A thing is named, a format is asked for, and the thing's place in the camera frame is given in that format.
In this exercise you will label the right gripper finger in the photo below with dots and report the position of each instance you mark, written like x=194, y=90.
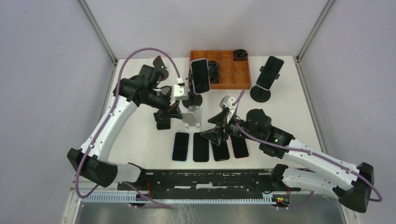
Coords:
x=220, y=117
x=213, y=135

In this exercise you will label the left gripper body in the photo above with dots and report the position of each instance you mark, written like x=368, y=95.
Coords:
x=163, y=113

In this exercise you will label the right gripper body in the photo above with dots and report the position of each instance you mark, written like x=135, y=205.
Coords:
x=231, y=128

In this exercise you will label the white folding phone stand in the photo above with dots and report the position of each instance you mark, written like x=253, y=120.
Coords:
x=166, y=90

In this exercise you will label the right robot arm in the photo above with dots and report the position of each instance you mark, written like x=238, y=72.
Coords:
x=349, y=183

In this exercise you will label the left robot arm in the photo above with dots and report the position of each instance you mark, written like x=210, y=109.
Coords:
x=90, y=160

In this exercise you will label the black round phone stand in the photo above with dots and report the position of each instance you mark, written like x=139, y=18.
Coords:
x=193, y=99

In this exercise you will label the blue case phone on table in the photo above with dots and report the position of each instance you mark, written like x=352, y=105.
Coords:
x=180, y=147

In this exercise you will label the brown base phone stand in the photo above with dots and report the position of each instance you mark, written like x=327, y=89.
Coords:
x=159, y=65

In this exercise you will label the phone on black round stand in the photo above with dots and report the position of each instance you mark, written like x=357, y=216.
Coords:
x=200, y=76

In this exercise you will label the right phone on clamp stand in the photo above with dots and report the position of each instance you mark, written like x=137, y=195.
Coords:
x=269, y=72

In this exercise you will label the orange compartment tray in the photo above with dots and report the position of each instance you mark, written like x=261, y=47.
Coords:
x=233, y=75

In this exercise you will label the black round object in tray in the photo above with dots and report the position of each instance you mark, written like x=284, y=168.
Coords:
x=240, y=55

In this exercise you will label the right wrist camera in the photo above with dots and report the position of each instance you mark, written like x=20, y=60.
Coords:
x=229, y=103

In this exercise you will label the aluminium frame rail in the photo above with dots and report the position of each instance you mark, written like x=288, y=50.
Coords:
x=292, y=178

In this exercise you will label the white slotted cable duct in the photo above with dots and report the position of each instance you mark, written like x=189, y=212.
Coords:
x=136, y=198

